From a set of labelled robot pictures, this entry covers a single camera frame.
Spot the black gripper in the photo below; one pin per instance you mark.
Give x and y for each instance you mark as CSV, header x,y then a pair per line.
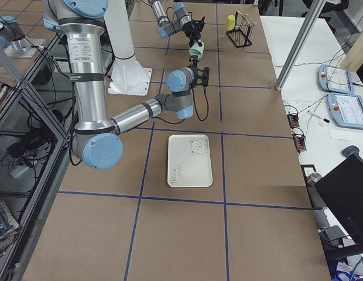
x,y
195,61
194,31

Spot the green cup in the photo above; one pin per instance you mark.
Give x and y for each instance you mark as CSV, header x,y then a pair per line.
x,y
196,50

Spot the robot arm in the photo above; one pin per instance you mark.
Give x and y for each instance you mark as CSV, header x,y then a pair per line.
x,y
103,61
172,20

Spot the yellow cup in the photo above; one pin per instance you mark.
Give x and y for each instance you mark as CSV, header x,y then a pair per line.
x,y
230,23

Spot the cream bear tray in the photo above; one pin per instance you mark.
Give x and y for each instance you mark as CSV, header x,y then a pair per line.
x,y
189,161

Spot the metal cup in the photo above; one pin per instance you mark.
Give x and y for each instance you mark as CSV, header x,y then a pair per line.
x,y
313,178

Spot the far teach pendant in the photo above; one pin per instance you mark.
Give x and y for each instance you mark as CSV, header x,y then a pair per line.
x,y
335,79

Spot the teach pendant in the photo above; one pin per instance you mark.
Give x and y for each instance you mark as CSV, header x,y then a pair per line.
x,y
346,110
335,79

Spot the near teach pendant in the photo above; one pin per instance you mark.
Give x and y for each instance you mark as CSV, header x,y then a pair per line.
x,y
346,110

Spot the black computer mouse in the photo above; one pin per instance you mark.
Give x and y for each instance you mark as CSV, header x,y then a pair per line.
x,y
350,150

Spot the stack of books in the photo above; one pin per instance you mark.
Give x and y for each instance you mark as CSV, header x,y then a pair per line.
x,y
8,228

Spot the black wire cup rack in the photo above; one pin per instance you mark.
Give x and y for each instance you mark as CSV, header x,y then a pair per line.
x,y
241,34

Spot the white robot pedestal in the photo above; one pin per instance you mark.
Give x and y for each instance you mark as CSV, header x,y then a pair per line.
x,y
128,77

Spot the aluminium frame post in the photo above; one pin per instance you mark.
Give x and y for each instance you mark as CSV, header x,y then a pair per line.
x,y
308,24

